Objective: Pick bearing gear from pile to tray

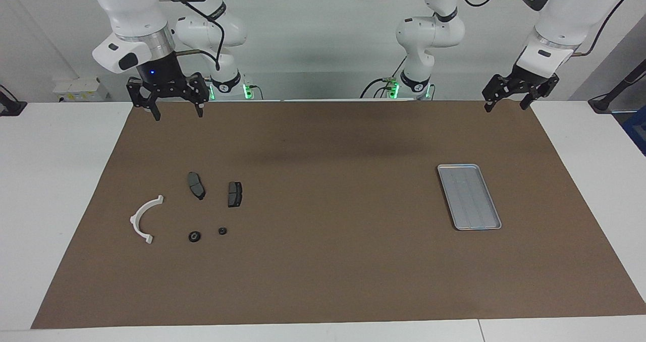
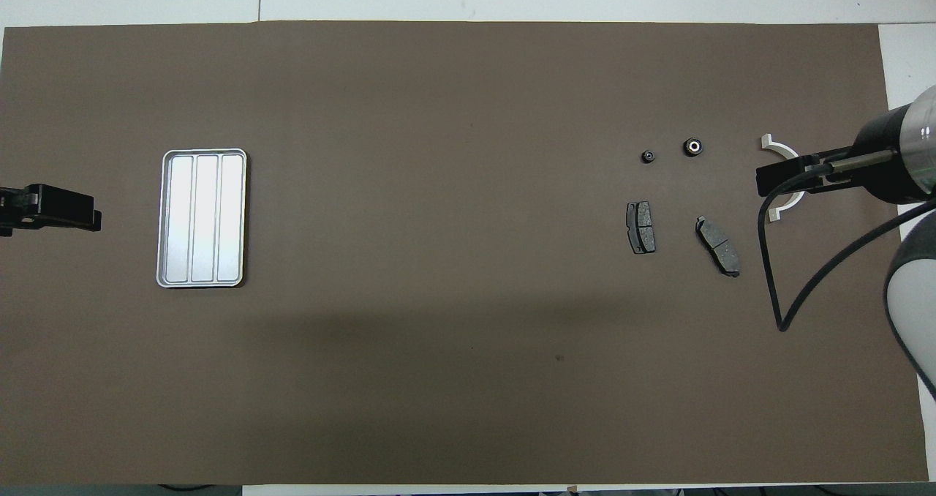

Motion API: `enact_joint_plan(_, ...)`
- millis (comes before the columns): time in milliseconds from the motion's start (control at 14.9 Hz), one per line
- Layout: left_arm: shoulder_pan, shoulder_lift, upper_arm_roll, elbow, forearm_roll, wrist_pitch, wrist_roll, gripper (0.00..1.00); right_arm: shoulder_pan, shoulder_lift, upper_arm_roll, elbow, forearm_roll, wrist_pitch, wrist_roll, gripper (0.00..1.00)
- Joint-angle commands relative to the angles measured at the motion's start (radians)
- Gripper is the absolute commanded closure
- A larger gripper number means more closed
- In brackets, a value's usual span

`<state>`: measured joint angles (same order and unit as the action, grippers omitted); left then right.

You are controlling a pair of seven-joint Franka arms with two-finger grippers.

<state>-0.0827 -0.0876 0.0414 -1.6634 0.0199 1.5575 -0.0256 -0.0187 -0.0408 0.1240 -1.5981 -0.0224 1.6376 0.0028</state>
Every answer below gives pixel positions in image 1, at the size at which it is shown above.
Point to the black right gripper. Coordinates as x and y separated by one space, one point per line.
159 72

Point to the white curved plastic bracket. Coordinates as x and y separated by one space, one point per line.
135 221

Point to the black clamp stand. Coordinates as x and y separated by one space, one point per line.
12 107
605 101

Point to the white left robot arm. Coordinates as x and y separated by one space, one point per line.
570 9

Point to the blue crate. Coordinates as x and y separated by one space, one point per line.
637 130

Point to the white box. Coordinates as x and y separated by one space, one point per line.
75 89

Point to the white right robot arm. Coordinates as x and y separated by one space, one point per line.
136 9

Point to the brown table mat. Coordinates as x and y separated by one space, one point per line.
328 256

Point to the silver metal tray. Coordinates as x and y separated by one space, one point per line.
469 195

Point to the large black bearing gear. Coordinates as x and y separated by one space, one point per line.
191 236

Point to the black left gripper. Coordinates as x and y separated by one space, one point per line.
530 82

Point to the dark rectangular brake pad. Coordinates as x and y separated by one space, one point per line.
235 194

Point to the dark curved brake pad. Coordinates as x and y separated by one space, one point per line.
196 185

